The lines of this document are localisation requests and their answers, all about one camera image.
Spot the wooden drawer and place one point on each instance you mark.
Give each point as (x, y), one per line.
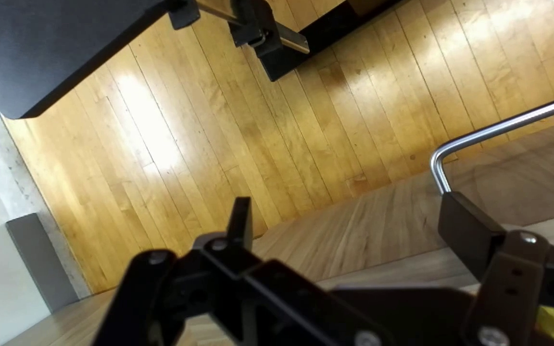
(386, 218)

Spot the black flat platform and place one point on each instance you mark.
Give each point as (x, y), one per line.
(53, 45)

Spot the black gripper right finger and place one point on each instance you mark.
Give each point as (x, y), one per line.
(521, 282)

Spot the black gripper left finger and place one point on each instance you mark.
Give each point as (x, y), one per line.
(226, 301)

